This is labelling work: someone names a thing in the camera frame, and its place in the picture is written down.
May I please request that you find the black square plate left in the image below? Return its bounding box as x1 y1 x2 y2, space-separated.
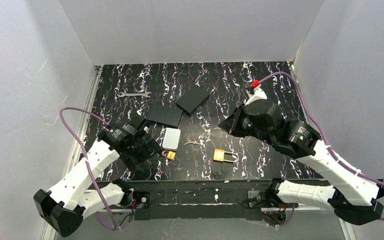
146 104 183 128

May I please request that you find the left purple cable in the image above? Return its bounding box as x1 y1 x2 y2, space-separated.
59 107 118 232

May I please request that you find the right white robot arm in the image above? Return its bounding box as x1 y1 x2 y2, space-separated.
218 99 384 226

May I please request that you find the black square plate right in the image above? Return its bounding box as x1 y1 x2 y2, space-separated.
176 86 210 114

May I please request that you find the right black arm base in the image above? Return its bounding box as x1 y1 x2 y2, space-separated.
242 190 299 229

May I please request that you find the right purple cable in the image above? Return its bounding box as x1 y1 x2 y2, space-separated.
259 71 384 222

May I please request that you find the white rectangular box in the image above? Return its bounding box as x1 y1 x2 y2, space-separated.
162 127 181 152

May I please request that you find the purple cable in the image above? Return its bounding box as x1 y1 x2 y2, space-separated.
259 71 384 222
59 107 118 232

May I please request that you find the large brass padlock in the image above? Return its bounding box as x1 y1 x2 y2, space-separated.
213 148 239 164

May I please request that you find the aluminium frame rail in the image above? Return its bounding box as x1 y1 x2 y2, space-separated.
41 65 102 240

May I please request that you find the silver open-end wrench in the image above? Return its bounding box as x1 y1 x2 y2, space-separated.
120 91 152 98

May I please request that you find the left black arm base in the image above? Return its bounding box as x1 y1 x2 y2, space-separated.
110 191 151 231

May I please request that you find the small brass padlock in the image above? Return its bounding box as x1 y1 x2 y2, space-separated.
166 151 176 160

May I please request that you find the black square plate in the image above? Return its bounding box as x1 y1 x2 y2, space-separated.
176 86 210 114
146 104 183 128

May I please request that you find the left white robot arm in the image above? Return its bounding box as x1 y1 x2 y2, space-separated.
33 117 162 237

